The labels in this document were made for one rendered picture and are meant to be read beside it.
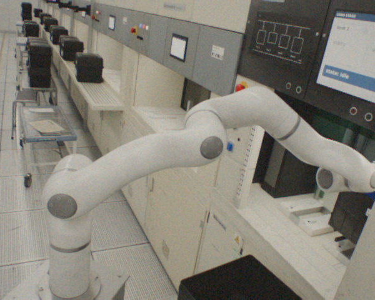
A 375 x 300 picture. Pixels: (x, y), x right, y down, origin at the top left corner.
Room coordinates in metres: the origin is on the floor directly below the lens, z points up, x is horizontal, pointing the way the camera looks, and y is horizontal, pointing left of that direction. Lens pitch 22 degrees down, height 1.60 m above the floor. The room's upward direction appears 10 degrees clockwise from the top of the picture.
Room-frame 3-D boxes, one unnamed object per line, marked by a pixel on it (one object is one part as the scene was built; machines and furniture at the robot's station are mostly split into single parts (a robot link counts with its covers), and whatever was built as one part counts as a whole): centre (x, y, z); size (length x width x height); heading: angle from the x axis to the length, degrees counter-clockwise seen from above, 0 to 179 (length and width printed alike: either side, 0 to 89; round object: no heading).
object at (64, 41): (4.48, 1.79, 0.93); 0.30 x 0.28 x 0.26; 33
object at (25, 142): (3.00, 1.42, 0.24); 0.97 x 0.52 x 0.48; 32
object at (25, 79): (4.46, 2.24, 0.24); 0.94 x 0.53 x 0.48; 30
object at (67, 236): (0.82, 0.31, 1.07); 0.19 x 0.12 x 0.24; 11
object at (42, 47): (4.19, 2.09, 0.85); 0.30 x 0.28 x 0.26; 29
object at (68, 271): (0.79, 0.31, 0.85); 0.19 x 0.19 x 0.18
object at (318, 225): (1.28, -0.55, 0.89); 0.22 x 0.21 x 0.04; 120
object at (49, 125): (2.83, 1.35, 0.47); 0.31 x 0.23 x 0.02; 51
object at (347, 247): (1.04, -0.69, 0.89); 0.22 x 0.21 x 0.04; 120
